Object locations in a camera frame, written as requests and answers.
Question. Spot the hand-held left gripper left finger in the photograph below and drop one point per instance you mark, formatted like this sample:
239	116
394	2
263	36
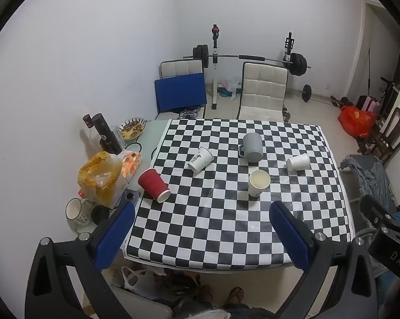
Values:
115	237

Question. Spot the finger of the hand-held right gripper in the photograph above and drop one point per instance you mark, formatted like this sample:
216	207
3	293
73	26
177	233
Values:
378	209

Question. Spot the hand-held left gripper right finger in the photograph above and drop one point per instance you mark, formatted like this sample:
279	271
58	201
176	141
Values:
290	237

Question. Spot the cream white paper cup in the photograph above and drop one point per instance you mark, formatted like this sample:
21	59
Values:
258	187

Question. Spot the red ribbed paper cup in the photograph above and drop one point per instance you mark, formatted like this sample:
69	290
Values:
151	182

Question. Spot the small plain white paper cup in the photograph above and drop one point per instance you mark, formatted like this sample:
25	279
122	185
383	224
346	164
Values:
299	162

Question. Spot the white printed paper cup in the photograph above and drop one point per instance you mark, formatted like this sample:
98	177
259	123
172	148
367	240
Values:
200	160

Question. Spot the black round lid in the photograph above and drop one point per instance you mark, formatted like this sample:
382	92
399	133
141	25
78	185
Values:
100	215

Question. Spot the grey cloth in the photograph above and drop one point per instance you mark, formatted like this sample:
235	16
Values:
373	176

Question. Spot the white mug with black print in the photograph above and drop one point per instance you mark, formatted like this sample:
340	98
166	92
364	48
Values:
80	217

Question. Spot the blue-grey smartphone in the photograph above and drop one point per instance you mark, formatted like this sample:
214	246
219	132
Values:
132	196

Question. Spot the white plastic bag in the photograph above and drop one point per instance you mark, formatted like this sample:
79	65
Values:
233	86
140	282

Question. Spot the yellow plastic bag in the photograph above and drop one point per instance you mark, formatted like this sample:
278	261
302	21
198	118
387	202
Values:
100	176

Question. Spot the black white checkered tablecloth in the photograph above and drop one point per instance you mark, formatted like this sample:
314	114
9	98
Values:
220	212

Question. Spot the grey seat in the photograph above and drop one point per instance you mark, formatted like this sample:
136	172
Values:
143	307

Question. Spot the orange snack packet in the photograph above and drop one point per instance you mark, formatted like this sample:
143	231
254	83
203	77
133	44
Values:
132	162

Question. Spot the person's foot in sandal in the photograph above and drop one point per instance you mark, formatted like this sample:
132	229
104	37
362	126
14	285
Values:
236	296

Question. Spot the dark wooden chair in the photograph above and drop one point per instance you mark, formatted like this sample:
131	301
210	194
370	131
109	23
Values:
396	129

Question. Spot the white black-rimmed bowl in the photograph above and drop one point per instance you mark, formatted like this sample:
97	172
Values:
133	147

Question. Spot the red plastic bag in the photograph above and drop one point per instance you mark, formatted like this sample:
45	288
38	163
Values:
356	119

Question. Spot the grey mug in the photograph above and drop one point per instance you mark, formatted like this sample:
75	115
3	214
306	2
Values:
252	146

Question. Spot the black thermos flask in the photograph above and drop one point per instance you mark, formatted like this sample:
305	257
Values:
105	134

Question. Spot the pink suitcase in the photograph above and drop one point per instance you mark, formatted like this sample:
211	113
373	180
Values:
371	103

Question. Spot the bowl of food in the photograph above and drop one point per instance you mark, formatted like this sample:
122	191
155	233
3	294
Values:
132	128

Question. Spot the black scooter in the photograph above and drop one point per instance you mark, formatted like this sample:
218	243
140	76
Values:
388	89

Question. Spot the small black dumbbell bar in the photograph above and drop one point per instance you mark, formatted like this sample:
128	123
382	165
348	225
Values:
306	93

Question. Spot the long dark stick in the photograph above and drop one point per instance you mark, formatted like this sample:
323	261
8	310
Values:
369	73

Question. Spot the clear glass dish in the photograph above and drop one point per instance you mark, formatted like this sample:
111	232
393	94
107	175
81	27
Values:
190	112

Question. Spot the white padded chair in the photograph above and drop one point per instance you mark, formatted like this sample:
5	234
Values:
181	68
263	89

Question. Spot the blue board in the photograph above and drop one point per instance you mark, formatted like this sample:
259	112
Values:
180	91

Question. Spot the barbell with black plates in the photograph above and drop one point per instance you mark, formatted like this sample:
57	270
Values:
298	63

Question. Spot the white barbell rack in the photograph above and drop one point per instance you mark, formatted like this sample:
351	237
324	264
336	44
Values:
215	59

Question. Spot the metal frame chair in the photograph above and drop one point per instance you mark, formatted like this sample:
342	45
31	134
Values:
348	186

